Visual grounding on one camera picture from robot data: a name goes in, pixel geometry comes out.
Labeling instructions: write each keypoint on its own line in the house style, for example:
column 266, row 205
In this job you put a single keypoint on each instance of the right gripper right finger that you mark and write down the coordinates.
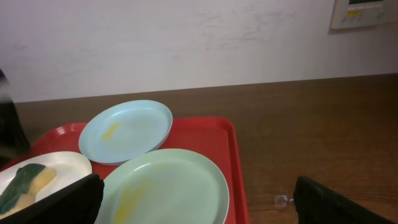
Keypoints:
column 317, row 204

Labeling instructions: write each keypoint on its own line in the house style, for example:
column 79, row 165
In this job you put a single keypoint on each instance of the light blue plate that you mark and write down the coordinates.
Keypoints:
column 125, row 131

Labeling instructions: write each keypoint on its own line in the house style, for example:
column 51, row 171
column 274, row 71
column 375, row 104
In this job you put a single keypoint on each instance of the white wall control panel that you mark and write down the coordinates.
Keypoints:
column 362, row 13

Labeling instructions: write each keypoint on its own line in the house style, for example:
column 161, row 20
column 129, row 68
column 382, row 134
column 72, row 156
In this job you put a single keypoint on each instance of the green and yellow sponge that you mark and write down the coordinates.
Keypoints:
column 23, row 188

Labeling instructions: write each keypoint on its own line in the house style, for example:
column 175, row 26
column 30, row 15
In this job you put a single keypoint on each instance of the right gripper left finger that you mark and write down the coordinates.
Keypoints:
column 77, row 203

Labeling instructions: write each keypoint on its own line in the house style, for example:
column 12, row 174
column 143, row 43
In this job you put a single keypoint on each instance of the white plate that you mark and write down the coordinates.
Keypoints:
column 69, row 167

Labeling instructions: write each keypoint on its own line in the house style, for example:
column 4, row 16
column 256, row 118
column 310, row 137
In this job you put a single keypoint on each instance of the light green plate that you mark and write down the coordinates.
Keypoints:
column 174, row 186

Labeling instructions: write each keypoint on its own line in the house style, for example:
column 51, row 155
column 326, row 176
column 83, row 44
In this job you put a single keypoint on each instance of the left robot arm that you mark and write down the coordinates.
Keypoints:
column 13, row 140

